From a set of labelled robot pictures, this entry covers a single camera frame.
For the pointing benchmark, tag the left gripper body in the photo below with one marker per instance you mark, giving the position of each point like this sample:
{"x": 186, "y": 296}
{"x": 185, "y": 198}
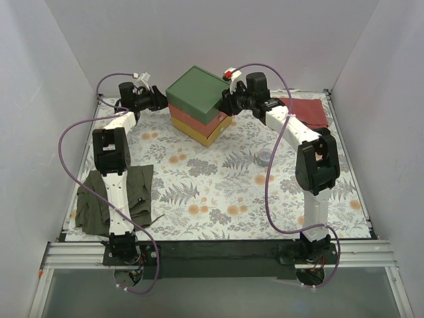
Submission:
{"x": 156, "y": 98}

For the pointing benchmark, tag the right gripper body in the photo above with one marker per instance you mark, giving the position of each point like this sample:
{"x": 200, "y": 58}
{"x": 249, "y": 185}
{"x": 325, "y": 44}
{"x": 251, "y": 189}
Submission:
{"x": 230, "y": 101}

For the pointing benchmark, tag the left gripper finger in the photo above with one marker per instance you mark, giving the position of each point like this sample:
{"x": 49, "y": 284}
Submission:
{"x": 158, "y": 95}
{"x": 161, "y": 104}

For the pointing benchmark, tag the yellow bottom drawer box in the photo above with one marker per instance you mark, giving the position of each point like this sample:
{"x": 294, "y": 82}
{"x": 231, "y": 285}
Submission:
{"x": 204, "y": 140}

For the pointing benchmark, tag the pink drawer box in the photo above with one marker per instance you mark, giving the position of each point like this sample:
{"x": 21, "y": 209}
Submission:
{"x": 203, "y": 129}

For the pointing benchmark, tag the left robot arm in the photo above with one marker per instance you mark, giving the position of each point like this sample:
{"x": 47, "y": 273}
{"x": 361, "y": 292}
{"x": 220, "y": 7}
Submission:
{"x": 112, "y": 160}

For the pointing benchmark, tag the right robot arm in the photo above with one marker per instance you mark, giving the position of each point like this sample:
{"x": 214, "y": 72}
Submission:
{"x": 317, "y": 160}

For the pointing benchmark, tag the red folded cloth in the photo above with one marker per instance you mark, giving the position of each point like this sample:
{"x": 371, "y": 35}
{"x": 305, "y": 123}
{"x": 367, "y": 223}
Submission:
{"x": 310, "y": 112}

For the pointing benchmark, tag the olive green folded cloth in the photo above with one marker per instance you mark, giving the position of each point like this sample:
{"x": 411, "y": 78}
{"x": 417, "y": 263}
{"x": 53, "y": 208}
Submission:
{"x": 92, "y": 214}

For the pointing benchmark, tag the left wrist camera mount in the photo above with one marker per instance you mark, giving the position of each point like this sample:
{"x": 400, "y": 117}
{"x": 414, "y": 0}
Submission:
{"x": 141, "y": 80}

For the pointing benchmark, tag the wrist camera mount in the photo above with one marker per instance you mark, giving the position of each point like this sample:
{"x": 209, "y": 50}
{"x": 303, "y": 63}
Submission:
{"x": 141, "y": 80}
{"x": 232, "y": 76}

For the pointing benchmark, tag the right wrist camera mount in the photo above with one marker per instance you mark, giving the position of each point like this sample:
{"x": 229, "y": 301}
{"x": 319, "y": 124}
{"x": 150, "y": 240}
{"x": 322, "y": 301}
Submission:
{"x": 232, "y": 76}

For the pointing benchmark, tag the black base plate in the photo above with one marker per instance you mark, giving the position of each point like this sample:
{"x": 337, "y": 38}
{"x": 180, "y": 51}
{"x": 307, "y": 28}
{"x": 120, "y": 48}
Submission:
{"x": 237, "y": 258}

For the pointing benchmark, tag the aluminium frame rail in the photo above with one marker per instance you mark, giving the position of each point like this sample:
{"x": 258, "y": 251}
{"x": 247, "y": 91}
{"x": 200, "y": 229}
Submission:
{"x": 222, "y": 279}

